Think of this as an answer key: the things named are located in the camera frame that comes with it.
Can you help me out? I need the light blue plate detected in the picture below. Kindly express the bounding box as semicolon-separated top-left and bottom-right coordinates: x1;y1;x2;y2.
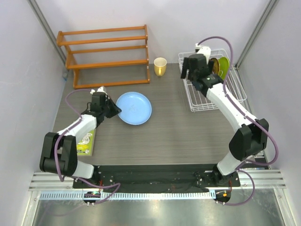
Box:
116;91;152;125

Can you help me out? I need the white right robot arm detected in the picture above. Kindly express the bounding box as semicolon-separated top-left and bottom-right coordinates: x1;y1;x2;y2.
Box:
181;54;269;186

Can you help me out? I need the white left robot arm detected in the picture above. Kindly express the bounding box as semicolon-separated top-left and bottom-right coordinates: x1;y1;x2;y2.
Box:
40;87;121;188

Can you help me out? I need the orange wooden shelf rack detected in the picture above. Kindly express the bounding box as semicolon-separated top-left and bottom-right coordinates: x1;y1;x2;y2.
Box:
56;24;150;89

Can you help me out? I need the dark yellow patterned plate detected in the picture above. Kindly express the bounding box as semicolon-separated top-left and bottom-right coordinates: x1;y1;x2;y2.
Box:
209;57;220;74

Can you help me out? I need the yellow mug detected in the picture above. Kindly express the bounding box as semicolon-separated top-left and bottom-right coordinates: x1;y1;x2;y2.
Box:
153;57;167;77

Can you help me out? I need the lime green plate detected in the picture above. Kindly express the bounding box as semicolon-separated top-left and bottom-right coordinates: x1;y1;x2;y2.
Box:
218;56;230;80

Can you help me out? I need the green illustrated booklet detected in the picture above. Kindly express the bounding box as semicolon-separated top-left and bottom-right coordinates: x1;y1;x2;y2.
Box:
77;129;96;156

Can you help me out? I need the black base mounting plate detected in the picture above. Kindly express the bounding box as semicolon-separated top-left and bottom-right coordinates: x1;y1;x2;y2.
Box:
70;163;241;194

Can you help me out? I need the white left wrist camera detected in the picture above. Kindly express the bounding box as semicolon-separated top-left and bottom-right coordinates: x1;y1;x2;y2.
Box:
90;86;107;95

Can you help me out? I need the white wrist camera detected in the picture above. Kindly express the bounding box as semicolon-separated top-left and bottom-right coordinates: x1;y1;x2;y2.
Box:
90;86;107;95
195;43;211;62

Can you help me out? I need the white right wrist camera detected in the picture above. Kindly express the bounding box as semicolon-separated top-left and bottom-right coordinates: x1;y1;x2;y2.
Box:
195;43;211;62

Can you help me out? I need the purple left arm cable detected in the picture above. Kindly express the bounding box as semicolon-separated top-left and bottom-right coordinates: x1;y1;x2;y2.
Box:
54;88;121;205

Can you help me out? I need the aluminium frame rail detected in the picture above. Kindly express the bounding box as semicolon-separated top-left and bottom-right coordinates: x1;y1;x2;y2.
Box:
29;169;286;201

